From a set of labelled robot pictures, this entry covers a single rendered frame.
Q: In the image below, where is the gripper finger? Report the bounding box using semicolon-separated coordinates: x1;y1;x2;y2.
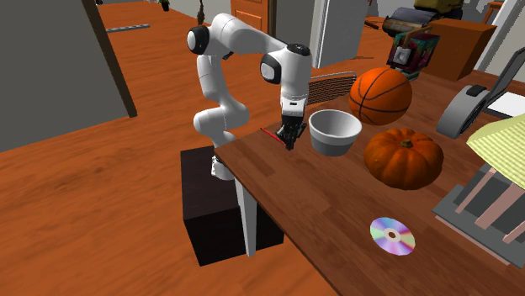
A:
289;125;308;151
275;127;293;151

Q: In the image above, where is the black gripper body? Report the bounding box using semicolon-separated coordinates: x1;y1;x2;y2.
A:
279;114;308;137

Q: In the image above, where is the red pen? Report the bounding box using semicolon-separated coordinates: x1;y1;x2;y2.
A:
259;127;289;147

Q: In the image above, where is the white bowl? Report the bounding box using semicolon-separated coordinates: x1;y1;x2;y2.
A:
307;108;363;158

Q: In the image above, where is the dark ribbed rectangular basket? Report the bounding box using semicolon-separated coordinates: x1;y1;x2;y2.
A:
306;71;358;106

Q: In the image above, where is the brown wooden table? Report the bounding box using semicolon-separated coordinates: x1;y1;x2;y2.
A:
213;69;525;296

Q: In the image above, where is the orange basketball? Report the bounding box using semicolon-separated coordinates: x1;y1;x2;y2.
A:
347;66;414;126

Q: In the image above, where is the grey white tall cabinet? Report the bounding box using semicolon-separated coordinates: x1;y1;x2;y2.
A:
308;0;370;70

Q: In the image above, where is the orange pumpkin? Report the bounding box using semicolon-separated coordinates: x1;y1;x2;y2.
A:
363;127;445;192

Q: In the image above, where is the black robot stand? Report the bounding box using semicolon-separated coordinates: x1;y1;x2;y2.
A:
180;145;285;267

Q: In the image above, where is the orange wooden door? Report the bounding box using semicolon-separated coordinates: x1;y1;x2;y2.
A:
230;0;273;34

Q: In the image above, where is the colourful patterned box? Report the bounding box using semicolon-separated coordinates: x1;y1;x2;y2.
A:
386;31;441;82

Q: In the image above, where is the iridescent compact disc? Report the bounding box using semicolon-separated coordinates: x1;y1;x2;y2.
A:
369;216;416;256

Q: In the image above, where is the grey round tape dispenser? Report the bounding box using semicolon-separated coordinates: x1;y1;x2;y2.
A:
435;84;492;140

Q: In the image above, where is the dark grey open laptop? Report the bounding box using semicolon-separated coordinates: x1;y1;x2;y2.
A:
483;46;525;121

